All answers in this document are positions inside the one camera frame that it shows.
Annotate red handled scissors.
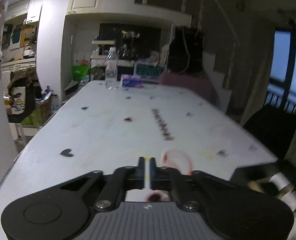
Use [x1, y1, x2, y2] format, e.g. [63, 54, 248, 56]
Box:
[146, 149, 193, 202]

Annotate black storage box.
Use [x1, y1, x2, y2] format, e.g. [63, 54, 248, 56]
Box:
[229, 160, 296, 221]

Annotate POIZON sign box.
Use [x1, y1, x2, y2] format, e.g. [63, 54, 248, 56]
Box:
[134, 61, 166, 79]

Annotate clear water bottle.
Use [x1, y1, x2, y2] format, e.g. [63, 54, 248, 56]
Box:
[105, 47, 118, 89]

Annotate green shopping bag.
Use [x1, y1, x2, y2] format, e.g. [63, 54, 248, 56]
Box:
[72, 64, 90, 82]

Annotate white metal shelf rack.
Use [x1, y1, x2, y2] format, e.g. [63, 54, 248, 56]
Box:
[91, 40, 116, 68]

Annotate dark cushioned chair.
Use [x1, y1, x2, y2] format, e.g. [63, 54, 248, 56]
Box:
[243, 104, 296, 159]

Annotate black hanging garment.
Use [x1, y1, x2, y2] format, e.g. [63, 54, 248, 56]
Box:
[167, 27, 204, 76]

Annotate black folding chair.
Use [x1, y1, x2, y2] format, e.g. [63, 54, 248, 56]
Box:
[6, 67, 42, 145]

